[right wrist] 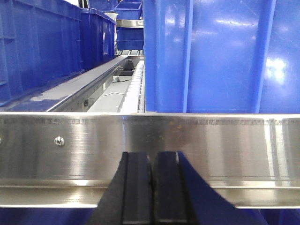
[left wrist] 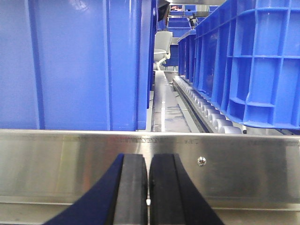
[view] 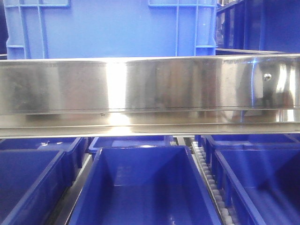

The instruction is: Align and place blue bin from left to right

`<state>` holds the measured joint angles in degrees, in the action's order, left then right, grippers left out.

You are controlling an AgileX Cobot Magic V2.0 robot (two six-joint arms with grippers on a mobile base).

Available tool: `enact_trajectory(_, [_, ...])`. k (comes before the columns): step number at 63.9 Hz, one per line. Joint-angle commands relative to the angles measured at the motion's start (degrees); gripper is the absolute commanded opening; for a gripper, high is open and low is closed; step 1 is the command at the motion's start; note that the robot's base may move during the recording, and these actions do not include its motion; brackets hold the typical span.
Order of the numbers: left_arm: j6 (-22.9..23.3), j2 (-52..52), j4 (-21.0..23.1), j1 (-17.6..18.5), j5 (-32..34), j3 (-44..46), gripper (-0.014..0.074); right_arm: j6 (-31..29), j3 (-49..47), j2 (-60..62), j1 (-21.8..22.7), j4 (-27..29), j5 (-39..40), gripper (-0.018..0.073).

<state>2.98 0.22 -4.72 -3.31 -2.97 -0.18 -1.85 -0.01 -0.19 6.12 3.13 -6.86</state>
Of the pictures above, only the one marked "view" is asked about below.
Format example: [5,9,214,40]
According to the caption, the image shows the stainless steel shelf rail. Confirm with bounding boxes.
[0,54,300,138]

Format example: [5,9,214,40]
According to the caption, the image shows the blue bin lower right front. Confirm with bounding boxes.
[215,149,300,225]

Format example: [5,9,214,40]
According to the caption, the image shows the white roller track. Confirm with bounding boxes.
[191,138,240,225]

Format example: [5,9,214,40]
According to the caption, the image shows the dark blue bin upper right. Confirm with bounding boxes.
[216,0,300,53]

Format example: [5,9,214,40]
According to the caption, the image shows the blue bin lower left front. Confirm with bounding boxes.
[0,150,67,225]

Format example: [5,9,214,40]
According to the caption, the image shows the blue bin lower centre front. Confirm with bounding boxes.
[70,146,220,225]

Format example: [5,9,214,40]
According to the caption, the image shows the blue bin lower left back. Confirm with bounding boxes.
[0,137,88,186]

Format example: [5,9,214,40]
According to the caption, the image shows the blue bin lower centre back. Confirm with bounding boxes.
[88,135,173,158]

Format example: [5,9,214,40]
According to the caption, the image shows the blue bin lower right back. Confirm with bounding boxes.
[195,134,300,174]

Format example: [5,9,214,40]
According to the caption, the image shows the rail screw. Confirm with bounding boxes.
[263,74,272,82]

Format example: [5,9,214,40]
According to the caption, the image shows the light blue crate shelf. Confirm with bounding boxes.
[3,0,217,59]

